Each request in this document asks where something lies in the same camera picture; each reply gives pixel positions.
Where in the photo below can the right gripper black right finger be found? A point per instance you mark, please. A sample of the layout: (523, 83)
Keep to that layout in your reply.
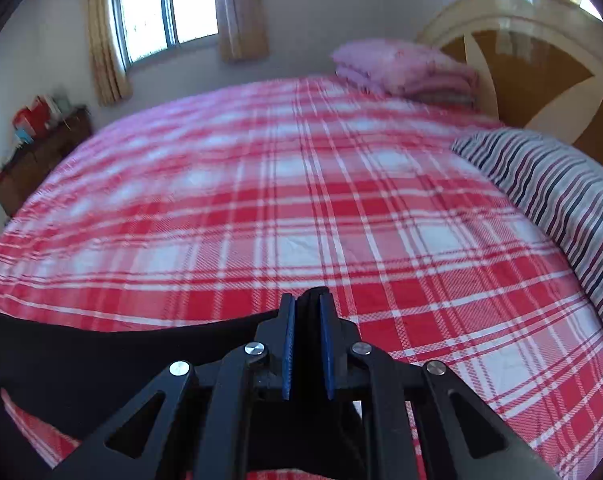
(419, 421)

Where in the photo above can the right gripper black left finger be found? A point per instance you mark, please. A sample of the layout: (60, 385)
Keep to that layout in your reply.
(191, 420)

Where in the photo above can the left beige curtain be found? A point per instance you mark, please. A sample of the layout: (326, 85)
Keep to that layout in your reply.
(107, 64)

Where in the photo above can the headboard side window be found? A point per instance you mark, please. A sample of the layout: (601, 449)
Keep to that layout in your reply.
(588, 7)

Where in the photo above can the right beige curtain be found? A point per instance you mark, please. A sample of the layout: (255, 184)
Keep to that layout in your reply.
(242, 30)

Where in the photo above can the folded pink quilt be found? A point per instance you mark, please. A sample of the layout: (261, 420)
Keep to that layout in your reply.
(401, 69)

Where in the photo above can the cream wooden headboard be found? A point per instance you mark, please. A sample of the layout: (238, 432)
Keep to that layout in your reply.
(540, 64)

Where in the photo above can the black pants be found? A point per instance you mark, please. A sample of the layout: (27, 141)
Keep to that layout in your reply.
(59, 384)

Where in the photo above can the beige curtain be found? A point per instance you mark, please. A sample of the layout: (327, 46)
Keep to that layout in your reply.
(242, 30)
(107, 64)

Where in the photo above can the red white plaid bed sheet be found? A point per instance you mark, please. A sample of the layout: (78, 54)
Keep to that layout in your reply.
(210, 208)

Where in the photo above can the striped pillow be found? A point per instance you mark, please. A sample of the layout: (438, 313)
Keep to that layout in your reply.
(557, 187)

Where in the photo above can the red box on table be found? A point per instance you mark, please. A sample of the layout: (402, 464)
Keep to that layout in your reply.
(33, 118)

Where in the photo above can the dark wooden side table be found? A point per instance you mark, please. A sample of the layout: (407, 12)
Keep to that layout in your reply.
(30, 165)

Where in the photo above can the far window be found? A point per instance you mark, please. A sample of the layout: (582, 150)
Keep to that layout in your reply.
(148, 27)

